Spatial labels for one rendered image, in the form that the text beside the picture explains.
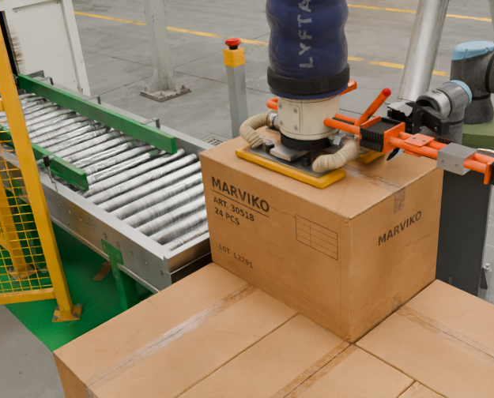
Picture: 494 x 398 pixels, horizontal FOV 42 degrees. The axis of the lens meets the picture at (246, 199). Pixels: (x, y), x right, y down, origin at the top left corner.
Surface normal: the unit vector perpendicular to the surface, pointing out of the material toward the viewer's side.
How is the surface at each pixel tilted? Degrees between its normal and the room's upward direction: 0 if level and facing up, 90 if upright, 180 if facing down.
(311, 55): 75
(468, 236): 90
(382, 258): 90
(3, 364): 0
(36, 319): 0
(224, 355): 0
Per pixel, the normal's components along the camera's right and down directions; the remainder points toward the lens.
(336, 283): -0.74, 0.37
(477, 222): -0.38, 0.47
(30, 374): -0.07, -0.87
